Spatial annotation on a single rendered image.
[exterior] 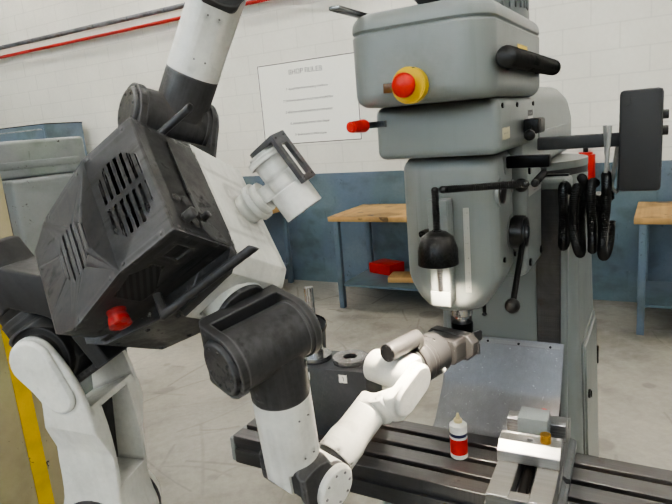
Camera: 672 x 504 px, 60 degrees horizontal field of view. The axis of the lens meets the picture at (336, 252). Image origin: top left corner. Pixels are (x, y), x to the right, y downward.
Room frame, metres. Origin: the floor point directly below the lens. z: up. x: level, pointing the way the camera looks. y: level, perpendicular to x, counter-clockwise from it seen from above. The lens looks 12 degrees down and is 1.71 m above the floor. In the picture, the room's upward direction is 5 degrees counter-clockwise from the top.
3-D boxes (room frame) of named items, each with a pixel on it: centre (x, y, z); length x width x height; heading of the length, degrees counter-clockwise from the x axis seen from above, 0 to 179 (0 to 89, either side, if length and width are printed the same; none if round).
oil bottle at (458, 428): (1.23, -0.25, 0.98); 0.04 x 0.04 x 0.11
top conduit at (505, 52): (1.17, -0.41, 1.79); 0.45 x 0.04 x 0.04; 150
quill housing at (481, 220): (1.21, -0.27, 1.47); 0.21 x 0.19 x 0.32; 60
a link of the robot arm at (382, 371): (1.07, -0.11, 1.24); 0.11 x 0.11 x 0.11; 45
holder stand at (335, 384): (1.41, 0.03, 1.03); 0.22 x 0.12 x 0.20; 67
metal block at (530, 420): (1.13, -0.39, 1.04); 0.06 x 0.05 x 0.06; 62
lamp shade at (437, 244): (1.02, -0.18, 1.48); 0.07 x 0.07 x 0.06
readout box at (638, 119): (1.30, -0.70, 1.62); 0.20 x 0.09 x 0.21; 150
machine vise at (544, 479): (1.11, -0.38, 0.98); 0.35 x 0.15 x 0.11; 152
